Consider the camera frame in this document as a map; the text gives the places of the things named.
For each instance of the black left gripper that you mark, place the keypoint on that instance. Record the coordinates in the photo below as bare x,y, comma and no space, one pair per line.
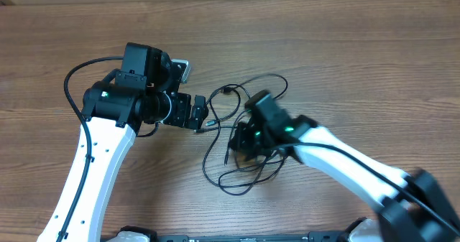
181,117

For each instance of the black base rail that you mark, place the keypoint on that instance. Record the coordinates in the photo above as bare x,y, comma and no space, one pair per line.
313,236

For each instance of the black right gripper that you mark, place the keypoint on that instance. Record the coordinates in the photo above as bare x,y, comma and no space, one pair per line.
240,146

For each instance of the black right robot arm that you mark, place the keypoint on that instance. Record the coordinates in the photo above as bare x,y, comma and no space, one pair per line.
408,207

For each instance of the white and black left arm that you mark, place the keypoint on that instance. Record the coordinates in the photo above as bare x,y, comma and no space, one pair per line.
144,90

